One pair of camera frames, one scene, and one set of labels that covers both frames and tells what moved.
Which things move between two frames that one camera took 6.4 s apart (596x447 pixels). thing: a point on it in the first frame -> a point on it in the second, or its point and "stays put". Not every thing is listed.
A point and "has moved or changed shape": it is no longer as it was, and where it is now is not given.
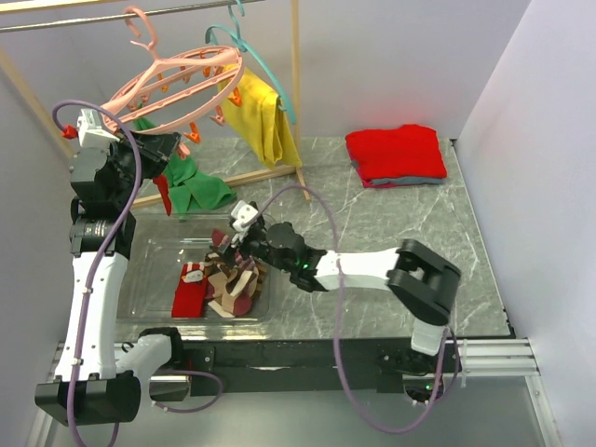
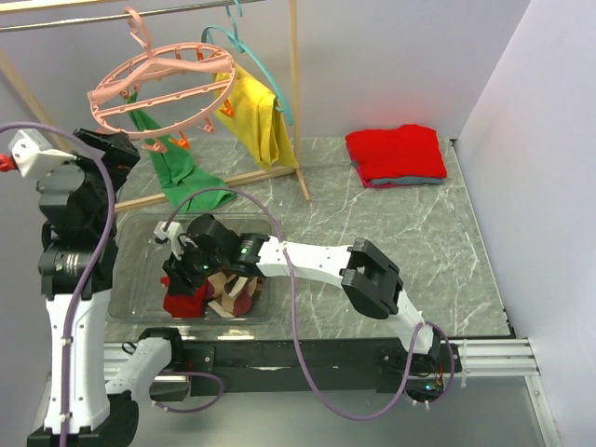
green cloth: [188, 188] stays put
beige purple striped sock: [240, 286] -> [215, 284]
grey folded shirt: [404, 180] stays put
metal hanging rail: [120, 17] stays put
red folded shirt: [408, 151] stays put
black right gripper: [243, 241] -> [179, 272]
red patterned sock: [189, 299] has moved or changed shape
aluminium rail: [496, 358] stays put
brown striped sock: [262, 273] stays put
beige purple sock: [215, 290] -> [239, 303]
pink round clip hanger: [178, 93] has moved or changed shape
